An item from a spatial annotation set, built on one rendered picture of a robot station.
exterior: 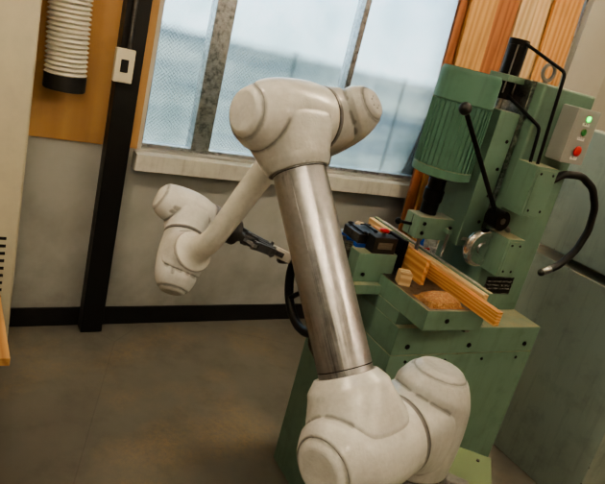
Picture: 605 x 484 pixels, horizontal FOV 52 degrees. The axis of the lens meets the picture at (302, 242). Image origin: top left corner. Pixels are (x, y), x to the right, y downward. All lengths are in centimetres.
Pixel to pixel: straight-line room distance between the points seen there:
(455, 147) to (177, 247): 82
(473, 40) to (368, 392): 260
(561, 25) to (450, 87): 215
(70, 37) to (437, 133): 136
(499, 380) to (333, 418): 116
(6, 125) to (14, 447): 109
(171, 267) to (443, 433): 75
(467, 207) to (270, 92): 98
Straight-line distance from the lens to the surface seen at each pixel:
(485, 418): 222
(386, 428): 108
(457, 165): 183
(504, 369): 214
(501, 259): 191
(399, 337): 177
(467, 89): 180
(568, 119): 198
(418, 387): 119
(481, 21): 346
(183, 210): 161
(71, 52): 248
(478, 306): 175
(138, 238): 295
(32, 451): 235
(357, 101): 122
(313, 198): 109
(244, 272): 323
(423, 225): 189
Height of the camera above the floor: 149
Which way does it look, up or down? 18 degrees down
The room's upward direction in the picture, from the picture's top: 14 degrees clockwise
